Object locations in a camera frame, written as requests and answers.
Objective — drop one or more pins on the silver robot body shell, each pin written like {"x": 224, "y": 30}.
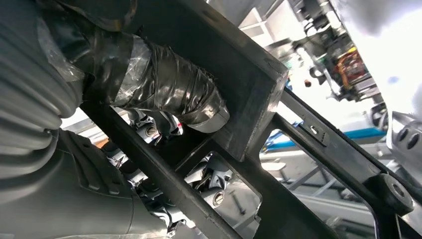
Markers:
{"x": 405, "y": 142}

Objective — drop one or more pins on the cluttered equipment rack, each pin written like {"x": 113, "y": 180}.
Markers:
{"x": 349, "y": 66}

